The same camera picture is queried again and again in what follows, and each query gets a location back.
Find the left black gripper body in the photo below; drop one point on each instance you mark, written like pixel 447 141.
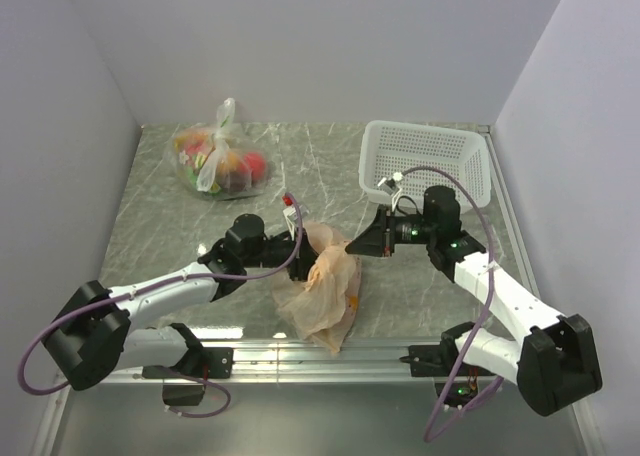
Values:
pixel 273 254

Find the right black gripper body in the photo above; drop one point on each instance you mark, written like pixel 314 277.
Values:
pixel 412 231

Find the beige plastic bag orange prints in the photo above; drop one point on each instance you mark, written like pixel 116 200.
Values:
pixel 323 308

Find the white perforated plastic basket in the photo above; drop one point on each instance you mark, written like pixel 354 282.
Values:
pixel 389 147

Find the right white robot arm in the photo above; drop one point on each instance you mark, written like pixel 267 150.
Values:
pixel 550 357

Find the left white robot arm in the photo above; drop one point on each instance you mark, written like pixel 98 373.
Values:
pixel 102 330

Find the clear tied bag of fruits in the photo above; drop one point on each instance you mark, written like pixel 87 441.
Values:
pixel 218 161

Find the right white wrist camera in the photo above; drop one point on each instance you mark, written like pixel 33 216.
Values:
pixel 392 187

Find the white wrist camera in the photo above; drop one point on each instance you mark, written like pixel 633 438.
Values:
pixel 291 214
pixel 392 187

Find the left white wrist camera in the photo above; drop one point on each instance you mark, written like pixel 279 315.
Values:
pixel 291 214

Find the aluminium front rail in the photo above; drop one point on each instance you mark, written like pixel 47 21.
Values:
pixel 276 361

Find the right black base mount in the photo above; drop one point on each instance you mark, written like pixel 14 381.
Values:
pixel 427 361

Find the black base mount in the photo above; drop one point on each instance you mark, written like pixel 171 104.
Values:
pixel 427 361
pixel 185 383

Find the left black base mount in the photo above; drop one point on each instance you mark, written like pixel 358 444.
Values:
pixel 185 383

